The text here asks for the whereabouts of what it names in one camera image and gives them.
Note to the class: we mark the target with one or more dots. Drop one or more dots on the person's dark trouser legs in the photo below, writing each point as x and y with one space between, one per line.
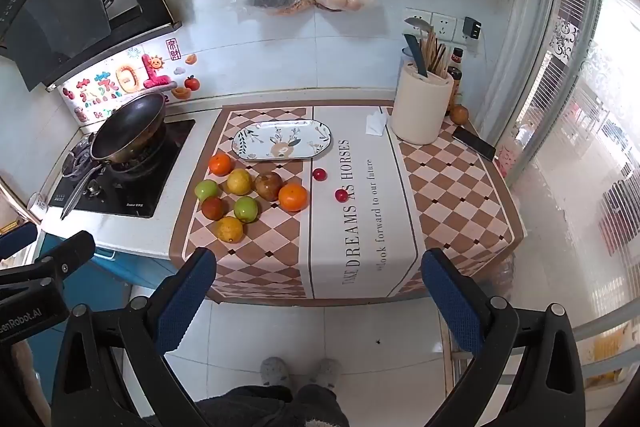
270 407

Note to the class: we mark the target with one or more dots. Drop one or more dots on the dark red round fruit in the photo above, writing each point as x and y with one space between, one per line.
214 208

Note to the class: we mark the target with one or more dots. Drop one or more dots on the black gas stove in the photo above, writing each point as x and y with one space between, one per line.
150 187

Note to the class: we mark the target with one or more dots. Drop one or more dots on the black frying pan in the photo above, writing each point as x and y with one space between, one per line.
130 127

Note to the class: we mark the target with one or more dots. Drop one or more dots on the black plug adapter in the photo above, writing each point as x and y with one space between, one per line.
472 29

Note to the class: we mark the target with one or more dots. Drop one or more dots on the white wall socket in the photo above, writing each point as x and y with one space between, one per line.
444 27
417 14

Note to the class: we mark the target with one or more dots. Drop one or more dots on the red cherry tomato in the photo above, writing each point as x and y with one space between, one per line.
341 195
319 174

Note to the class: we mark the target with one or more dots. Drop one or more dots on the green apple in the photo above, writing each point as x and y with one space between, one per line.
246 209
206 190

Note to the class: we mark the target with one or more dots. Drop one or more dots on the yellow citrus fruit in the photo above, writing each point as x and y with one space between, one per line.
229 229
239 181

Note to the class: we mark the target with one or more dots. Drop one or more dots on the gold ingot wall sticker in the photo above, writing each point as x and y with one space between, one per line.
181 93

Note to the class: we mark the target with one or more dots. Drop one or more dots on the red seal wall sticker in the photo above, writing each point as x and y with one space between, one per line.
172 50

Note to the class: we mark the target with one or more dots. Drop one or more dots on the black smartphone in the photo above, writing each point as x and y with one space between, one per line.
473 143

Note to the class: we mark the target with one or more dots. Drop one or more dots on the dark sauce bottle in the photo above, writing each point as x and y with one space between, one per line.
454 89

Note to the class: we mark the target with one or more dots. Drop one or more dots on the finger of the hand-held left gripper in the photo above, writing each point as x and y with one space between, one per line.
17 239
75 249

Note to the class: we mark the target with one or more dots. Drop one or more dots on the orange tangerine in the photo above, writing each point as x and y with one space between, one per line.
293 197
220 164

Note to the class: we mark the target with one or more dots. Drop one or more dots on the blue cabinet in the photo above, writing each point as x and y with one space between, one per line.
120 272

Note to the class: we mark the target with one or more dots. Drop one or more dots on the cream utensil holder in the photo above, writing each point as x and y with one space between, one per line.
420 107

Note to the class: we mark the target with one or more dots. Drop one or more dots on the red apple wall sticker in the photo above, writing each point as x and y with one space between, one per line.
191 83

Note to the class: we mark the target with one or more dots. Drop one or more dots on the colourful letter wall sticker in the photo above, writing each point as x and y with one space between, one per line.
115 82

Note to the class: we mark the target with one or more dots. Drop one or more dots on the bundle of wooden chopsticks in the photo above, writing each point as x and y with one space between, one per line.
436 54

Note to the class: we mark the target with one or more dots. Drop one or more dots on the grey slipper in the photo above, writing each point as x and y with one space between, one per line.
325 373
274 372

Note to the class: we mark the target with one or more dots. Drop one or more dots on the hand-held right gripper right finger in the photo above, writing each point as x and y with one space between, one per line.
450 302

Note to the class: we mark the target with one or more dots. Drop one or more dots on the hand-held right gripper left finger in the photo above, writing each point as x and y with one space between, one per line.
186 302

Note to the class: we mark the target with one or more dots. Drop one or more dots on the brown round fruit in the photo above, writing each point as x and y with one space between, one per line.
269 186

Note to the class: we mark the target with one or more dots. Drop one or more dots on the oval deer print plate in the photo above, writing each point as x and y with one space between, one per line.
282 139

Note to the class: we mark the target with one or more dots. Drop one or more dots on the checkered table mat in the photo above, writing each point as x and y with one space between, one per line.
450 207

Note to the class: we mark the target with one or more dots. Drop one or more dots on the white folded tissue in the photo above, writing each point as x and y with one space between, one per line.
376 125

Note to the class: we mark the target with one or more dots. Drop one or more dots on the window with metal frame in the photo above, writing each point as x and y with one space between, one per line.
575 132

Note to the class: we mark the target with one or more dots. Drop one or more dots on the small brown fruit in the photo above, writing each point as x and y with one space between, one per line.
459 114

